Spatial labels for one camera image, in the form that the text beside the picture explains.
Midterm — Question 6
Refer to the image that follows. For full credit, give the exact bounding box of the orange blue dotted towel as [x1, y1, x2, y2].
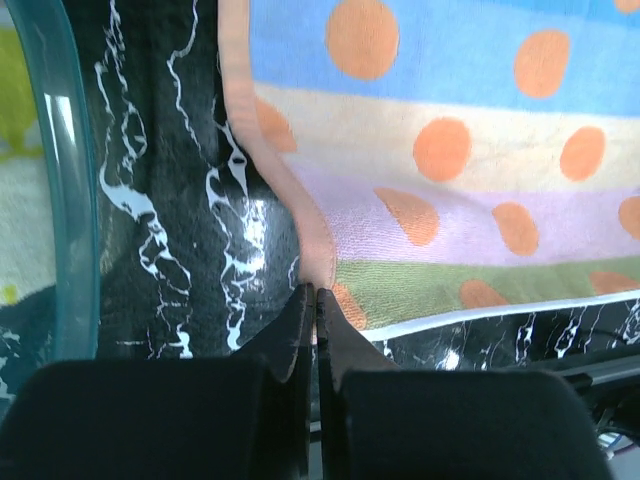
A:
[218, 1, 639, 340]

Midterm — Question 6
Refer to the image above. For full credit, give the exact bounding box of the yellow white patterned towel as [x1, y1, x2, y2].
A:
[1, 25, 56, 306]

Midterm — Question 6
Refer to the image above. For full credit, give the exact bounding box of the black marble pattern mat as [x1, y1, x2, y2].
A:
[60, 1, 639, 364]

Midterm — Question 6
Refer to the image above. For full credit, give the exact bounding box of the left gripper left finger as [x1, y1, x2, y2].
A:
[1, 285, 313, 479]

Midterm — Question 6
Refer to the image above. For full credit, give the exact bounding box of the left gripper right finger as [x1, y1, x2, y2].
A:
[316, 289, 611, 479]

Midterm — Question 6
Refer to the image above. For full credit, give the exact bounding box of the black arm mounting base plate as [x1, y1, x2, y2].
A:
[311, 343, 639, 451]

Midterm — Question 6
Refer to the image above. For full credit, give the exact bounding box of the blue transparent plastic bin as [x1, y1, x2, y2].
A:
[1, 1, 100, 408]

